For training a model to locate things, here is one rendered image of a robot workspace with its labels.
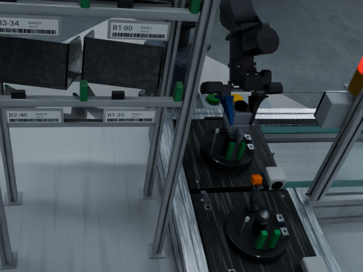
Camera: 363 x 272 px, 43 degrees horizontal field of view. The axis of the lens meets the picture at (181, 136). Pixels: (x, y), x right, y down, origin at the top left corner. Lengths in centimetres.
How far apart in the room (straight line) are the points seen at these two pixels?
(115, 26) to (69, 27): 281
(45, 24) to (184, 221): 56
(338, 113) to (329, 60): 271
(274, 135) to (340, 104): 37
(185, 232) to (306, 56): 279
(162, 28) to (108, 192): 62
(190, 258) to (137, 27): 51
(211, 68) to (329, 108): 75
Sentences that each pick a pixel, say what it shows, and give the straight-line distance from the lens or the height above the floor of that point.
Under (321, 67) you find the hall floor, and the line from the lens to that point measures 361.
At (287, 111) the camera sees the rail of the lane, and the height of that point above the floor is 96.
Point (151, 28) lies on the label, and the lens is 67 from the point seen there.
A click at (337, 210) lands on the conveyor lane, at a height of 92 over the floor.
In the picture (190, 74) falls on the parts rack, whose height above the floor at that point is 137.
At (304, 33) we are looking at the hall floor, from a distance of 398.
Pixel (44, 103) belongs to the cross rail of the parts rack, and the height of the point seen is 131.
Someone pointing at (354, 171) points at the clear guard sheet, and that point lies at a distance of 117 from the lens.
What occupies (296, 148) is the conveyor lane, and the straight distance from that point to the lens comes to 136.
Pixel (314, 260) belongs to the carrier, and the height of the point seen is 99.
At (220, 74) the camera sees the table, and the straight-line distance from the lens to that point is 166.
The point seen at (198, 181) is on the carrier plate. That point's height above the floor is 97.
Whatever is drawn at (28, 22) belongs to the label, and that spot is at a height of 145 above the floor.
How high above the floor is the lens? 178
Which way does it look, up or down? 42 degrees down
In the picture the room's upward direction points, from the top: 12 degrees clockwise
